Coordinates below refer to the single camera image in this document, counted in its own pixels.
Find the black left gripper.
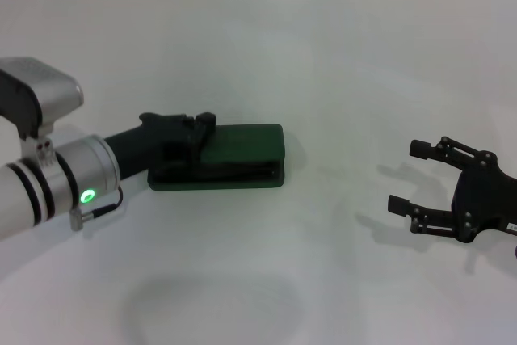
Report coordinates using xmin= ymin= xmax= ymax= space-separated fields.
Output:
xmin=103 ymin=111 xmax=216 ymax=181

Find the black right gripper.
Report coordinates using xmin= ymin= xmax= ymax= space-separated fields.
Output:
xmin=386 ymin=137 xmax=517 ymax=244

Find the green glasses case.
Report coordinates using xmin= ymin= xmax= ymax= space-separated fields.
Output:
xmin=147 ymin=122 xmax=287 ymax=192

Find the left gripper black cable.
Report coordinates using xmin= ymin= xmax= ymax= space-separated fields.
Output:
xmin=69 ymin=186 xmax=124 ymax=233

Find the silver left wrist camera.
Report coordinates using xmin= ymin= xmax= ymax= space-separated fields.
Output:
xmin=0 ymin=57 xmax=85 ymax=141

